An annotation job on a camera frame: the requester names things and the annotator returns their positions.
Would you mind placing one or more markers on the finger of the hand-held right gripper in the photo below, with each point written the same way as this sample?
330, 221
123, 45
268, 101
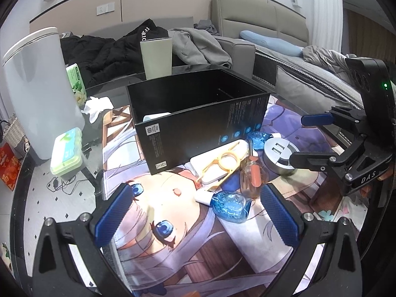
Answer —
309, 159
317, 120

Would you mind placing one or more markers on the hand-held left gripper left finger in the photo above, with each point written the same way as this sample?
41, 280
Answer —
114, 213

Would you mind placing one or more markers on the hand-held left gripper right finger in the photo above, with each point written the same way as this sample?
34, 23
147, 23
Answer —
280, 216

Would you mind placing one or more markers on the blue transparent bottle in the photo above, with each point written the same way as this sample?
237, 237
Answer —
256, 139
230, 207

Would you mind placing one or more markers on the yellow plastic tool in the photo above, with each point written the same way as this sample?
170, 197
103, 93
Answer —
218, 160

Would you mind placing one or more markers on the black cardboard box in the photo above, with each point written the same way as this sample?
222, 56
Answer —
185, 136

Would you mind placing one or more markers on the round silver hub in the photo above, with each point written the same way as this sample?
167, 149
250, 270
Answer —
277, 154

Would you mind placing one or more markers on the small amber bottle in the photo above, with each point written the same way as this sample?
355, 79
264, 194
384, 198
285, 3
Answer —
253, 178

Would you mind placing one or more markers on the grey crumpled blanket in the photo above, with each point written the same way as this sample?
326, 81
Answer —
324, 57

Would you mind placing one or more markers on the bed mattress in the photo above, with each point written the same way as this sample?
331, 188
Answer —
278, 60

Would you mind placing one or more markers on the printed desk mat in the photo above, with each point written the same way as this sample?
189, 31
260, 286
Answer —
185, 238

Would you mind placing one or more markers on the green wet wipes box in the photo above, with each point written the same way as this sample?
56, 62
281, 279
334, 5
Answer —
66, 151

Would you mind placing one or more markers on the brown curtain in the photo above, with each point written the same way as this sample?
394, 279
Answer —
359, 31

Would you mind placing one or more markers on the blue pillow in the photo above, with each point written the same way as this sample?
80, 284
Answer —
269, 43

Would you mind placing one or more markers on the white flat box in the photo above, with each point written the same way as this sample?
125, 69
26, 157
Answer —
202, 164

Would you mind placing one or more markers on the grey sofa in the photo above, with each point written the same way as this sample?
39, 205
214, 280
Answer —
243, 55

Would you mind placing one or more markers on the crumpled white tissue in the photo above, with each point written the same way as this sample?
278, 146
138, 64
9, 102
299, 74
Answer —
96, 106

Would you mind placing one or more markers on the red printed bag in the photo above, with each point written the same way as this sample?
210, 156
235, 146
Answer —
9, 167

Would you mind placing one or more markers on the beige padded headboard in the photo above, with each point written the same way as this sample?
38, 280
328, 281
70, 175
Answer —
247, 15

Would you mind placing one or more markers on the woven basket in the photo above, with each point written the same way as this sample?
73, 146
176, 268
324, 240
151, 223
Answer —
15, 136

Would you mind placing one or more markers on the white cylindrical appliance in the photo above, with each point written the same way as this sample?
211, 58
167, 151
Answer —
40, 99

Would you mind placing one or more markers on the green tissue pack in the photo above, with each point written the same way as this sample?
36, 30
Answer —
75, 82

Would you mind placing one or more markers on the grey hoodie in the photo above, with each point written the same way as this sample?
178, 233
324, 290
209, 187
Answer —
198, 46

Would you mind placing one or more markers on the dark grey cloth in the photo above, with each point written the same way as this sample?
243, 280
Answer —
205, 26

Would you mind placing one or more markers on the cream tall cup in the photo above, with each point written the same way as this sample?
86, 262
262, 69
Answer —
156, 58

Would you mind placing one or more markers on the black puffy jacket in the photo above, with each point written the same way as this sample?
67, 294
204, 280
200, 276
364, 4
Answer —
89, 52

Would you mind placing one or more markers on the black lettered hoodie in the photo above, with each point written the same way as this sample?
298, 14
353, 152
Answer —
145, 32

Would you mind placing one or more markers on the white wall socket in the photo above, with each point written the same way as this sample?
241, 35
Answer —
105, 8

